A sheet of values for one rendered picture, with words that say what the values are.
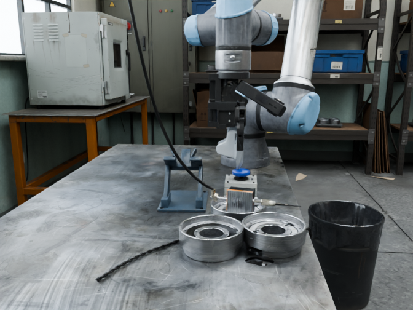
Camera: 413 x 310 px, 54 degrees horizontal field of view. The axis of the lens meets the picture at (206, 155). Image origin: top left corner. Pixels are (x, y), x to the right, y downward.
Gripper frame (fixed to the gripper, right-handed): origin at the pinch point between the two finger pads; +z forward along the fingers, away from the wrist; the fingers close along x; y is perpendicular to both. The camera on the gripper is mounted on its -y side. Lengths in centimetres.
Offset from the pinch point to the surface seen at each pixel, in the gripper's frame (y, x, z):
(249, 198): -1.8, 17.6, 2.2
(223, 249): 2.1, 31.3, 5.7
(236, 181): 0.8, 2.3, 3.6
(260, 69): -14, -323, -16
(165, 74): 86, -354, -10
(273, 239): -5.4, 29.5, 4.6
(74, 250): 26.7, 28.9, 8.2
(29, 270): 30.6, 36.0, 8.2
